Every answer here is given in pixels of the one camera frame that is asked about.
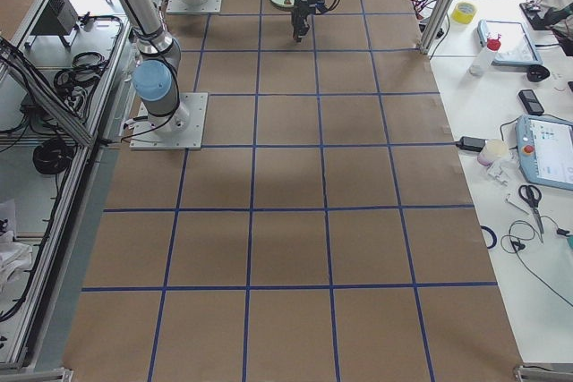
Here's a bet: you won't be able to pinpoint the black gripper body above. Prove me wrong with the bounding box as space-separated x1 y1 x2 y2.
291 0 318 38

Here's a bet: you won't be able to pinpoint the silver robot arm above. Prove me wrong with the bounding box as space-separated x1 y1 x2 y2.
119 0 189 133

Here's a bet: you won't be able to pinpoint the yellow tape roll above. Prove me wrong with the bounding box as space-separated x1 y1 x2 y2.
451 2 477 24

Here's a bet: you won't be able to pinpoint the clear bottle red cap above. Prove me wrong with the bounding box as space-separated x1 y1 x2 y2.
468 35 501 77

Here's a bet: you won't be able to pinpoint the black power adapter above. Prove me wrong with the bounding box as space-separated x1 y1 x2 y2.
455 136 487 153

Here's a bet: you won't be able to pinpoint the teach pendant far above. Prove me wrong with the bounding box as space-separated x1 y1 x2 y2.
476 20 543 67

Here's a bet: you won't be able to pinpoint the teach pendant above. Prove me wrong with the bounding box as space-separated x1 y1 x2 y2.
516 115 572 191
476 20 543 67

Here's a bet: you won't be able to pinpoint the teach pendant near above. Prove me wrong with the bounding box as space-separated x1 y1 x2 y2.
516 115 572 191

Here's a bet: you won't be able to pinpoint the black scissors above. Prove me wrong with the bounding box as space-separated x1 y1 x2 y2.
517 184 544 242

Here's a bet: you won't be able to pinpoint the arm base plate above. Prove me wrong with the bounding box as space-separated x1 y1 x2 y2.
167 0 222 15
130 92 209 150

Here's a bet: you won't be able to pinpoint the aluminium frame post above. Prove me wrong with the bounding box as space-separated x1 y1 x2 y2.
415 0 475 55

